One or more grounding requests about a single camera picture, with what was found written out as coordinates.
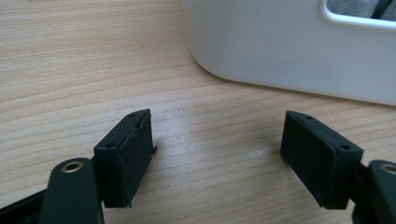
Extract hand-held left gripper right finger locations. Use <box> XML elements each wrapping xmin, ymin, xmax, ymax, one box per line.
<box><xmin>279</xmin><ymin>110</ymin><xmax>364</xmax><ymax>210</ymax></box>

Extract grey pants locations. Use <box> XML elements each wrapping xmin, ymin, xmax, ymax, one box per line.
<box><xmin>326</xmin><ymin>0</ymin><xmax>396</xmax><ymax>22</ymax></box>

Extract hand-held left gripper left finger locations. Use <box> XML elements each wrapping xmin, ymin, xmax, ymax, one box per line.
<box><xmin>92</xmin><ymin>108</ymin><xmax>158</xmax><ymax>209</ymax></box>

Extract white plastic basket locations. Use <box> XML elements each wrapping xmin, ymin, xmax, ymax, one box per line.
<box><xmin>183</xmin><ymin>0</ymin><xmax>396</xmax><ymax>106</ymax></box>

